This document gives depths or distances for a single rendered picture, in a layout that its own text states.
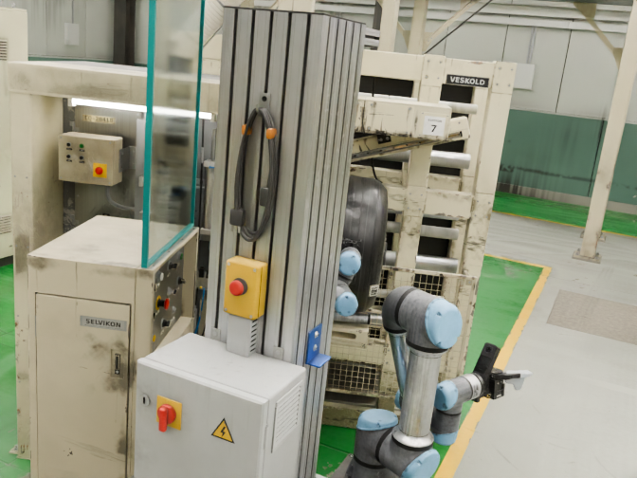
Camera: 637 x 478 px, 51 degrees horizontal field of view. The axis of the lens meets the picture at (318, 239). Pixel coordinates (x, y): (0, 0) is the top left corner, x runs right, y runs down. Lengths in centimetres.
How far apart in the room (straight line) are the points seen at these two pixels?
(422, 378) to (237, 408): 56
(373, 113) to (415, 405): 148
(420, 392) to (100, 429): 108
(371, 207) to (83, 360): 119
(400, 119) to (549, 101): 895
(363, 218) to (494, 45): 953
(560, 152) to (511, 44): 197
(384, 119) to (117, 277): 139
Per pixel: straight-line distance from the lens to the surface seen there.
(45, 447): 249
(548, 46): 1184
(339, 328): 280
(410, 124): 295
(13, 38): 590
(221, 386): 150
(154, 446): 168
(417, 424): 189
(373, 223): 260
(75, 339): 226
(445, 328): 175
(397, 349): 194
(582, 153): 1173
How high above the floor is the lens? 194
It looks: 15 degrees down
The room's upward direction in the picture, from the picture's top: 6 degrees clockwise
